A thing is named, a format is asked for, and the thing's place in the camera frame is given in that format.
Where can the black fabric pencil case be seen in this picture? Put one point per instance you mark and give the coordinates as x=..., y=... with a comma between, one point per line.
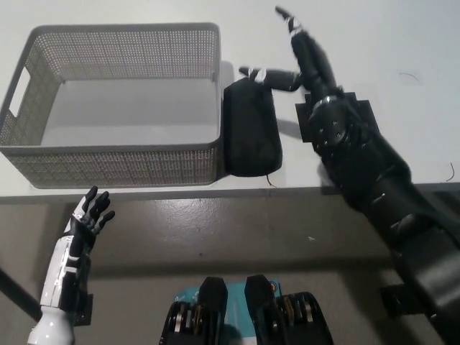
x=251, y=129

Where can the grey perforated plastic basket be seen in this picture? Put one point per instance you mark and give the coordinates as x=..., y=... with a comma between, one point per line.
x=108, y=161

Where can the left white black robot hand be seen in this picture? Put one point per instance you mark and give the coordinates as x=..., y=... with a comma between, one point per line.
x=64, y=273

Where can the black table leg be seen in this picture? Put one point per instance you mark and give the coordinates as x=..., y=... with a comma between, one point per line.
x=18, y=294

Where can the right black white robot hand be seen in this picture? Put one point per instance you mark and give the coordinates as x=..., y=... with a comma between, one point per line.
x=332, y=122

